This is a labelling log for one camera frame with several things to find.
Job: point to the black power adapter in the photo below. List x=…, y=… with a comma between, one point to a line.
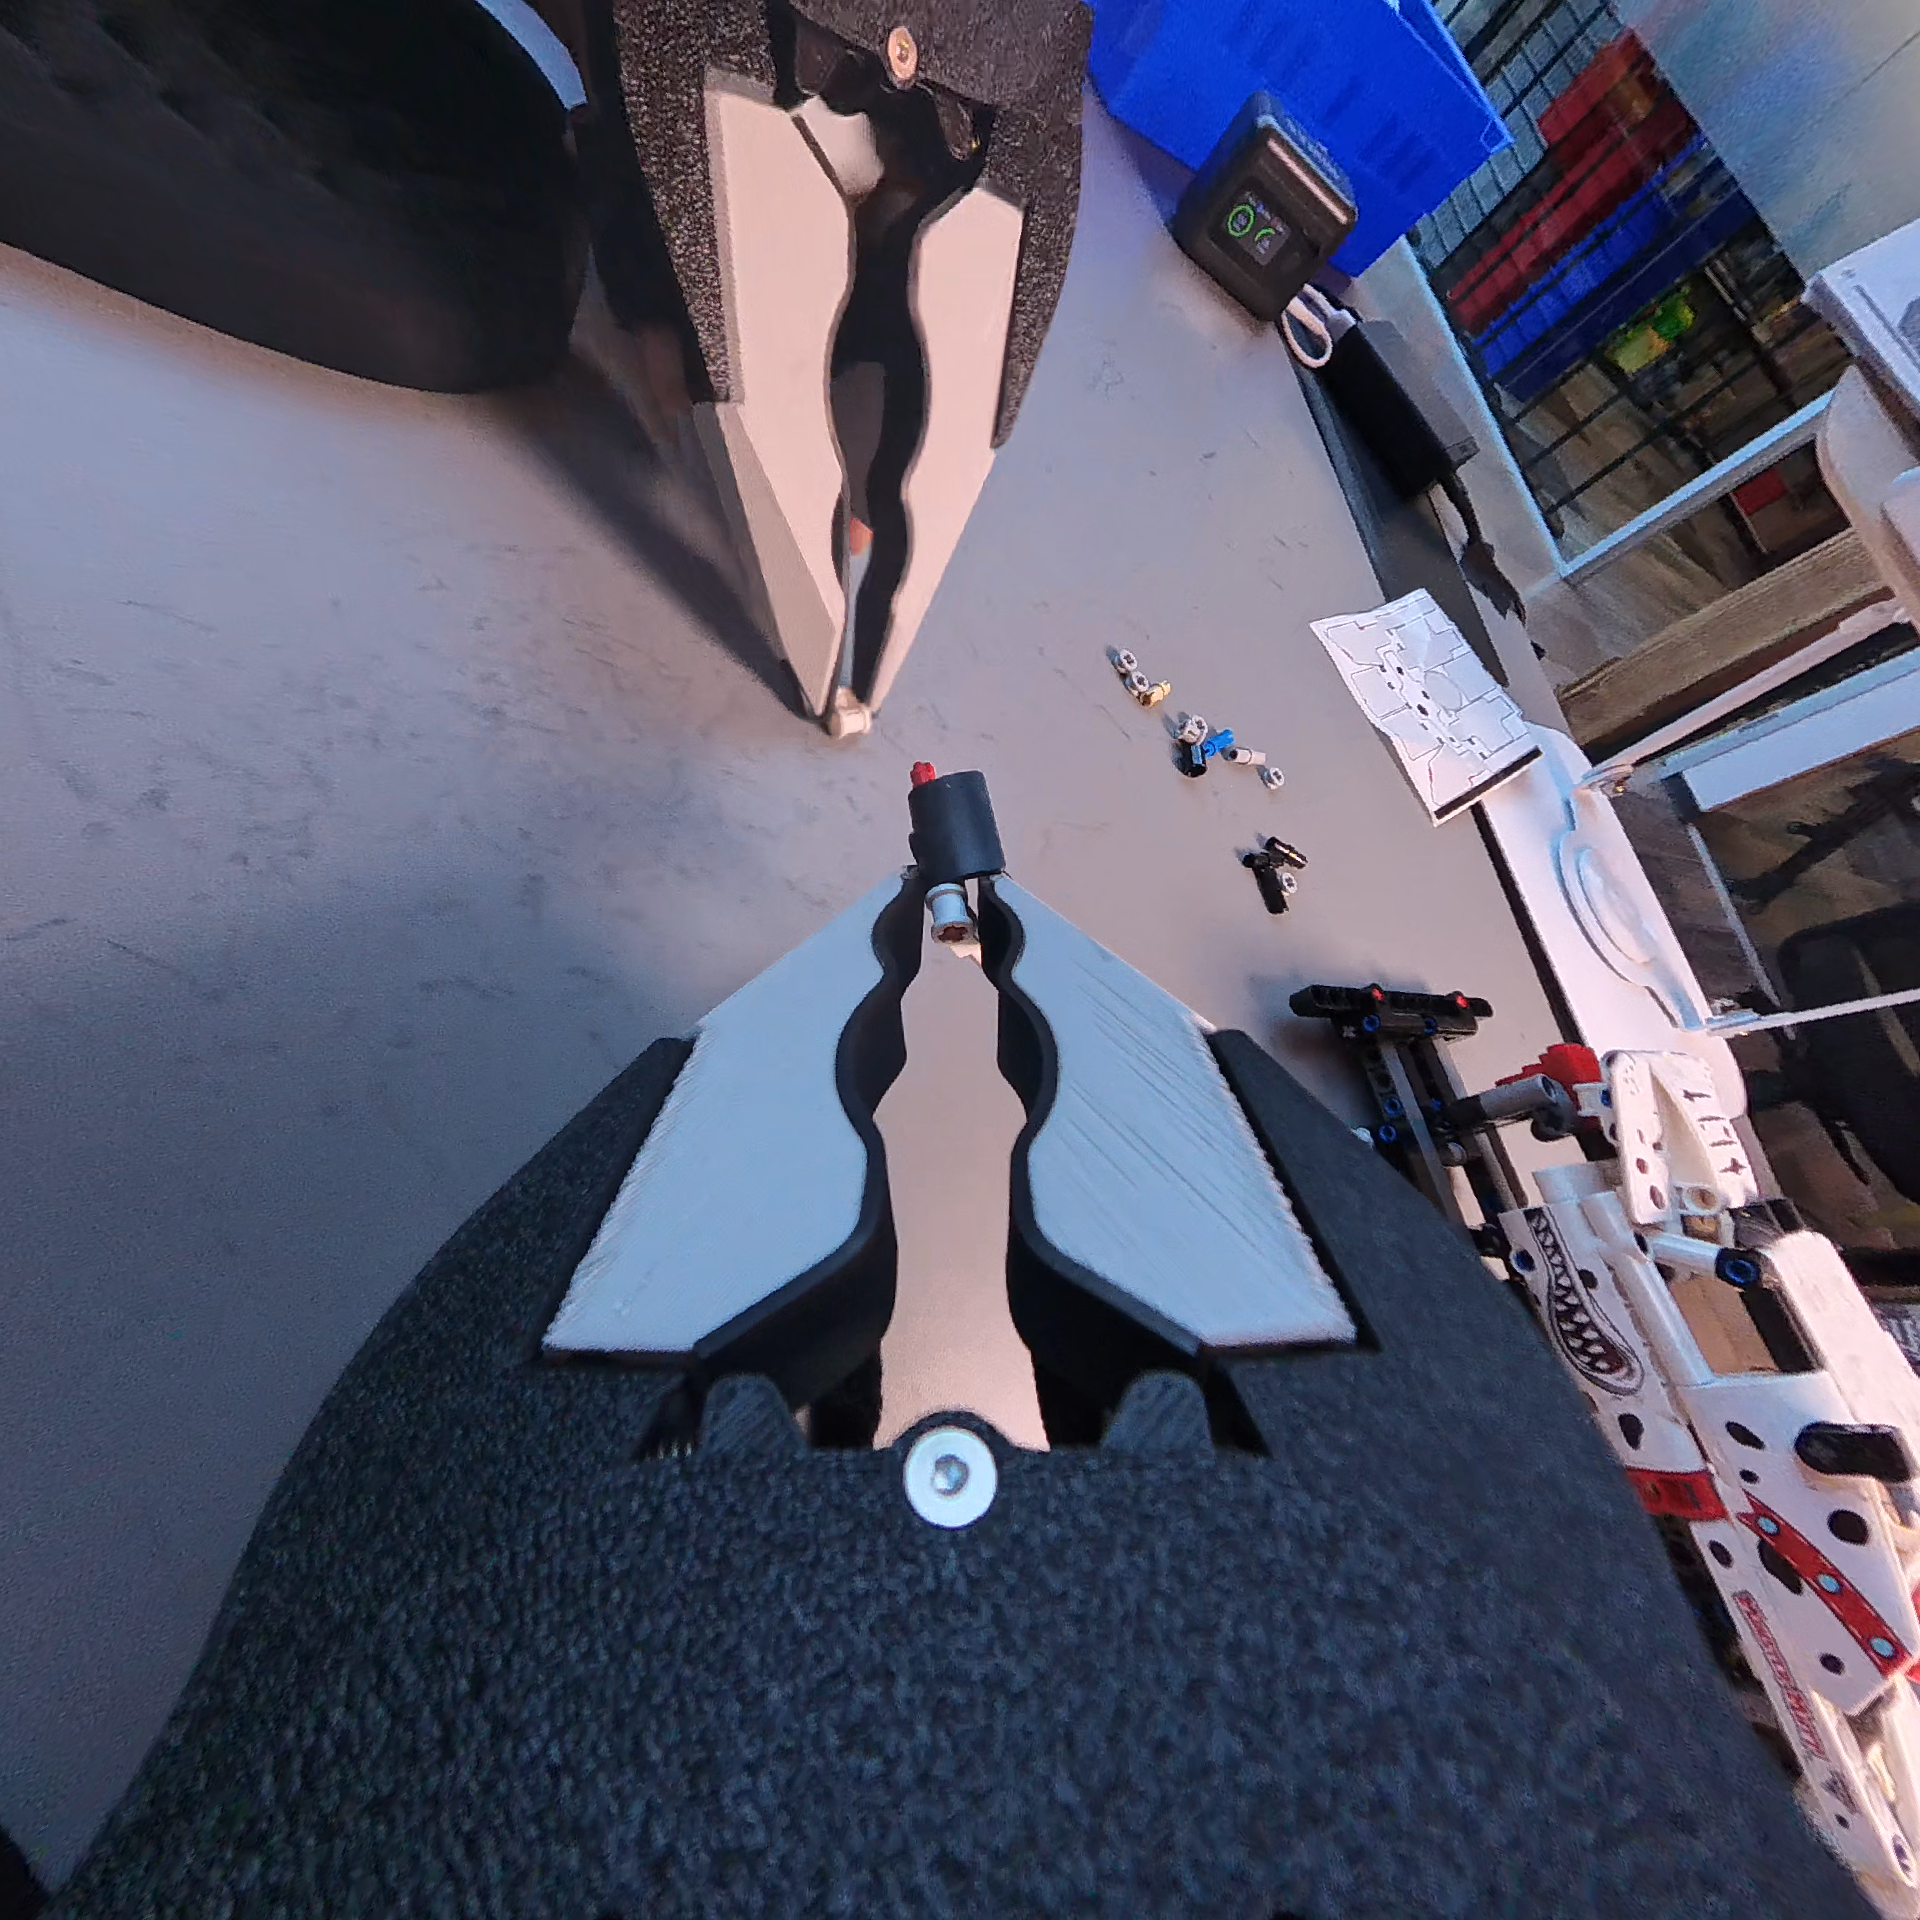
x=1401, y=405

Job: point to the cluster of small lego pieces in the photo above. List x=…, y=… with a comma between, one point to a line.
x=1201, y=744

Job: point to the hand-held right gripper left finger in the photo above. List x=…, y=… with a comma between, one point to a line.
x=720, y=1184

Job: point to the shelf of coloured bins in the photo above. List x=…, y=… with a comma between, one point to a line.
x=1621, y=225

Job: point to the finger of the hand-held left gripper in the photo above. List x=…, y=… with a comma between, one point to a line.
x=764, y=300
x=967, y=345

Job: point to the white sticker sheet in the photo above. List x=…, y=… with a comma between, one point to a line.
x=1425, y=705

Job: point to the white lego connector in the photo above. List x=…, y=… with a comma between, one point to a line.
x=852, y=715
x=949, y=914

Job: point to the black box green mark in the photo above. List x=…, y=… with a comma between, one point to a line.
x=1262, y=210

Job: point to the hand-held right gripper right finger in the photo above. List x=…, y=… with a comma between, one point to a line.
x=1185, y=1184

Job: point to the lego instruction booklet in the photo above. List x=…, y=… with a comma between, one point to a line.
x=1876, y=300

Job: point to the white lego monster truck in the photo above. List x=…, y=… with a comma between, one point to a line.
x=1725, y=1348

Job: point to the black lego connector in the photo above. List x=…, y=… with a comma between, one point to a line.
x=956, y=825

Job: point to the black wrist rest pad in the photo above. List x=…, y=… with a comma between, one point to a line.
x=300, y=194

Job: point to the wooden post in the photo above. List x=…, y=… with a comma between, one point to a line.
x=1725, y=645

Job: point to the blue plastic bin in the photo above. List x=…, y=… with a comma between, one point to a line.
x=1320, y=90

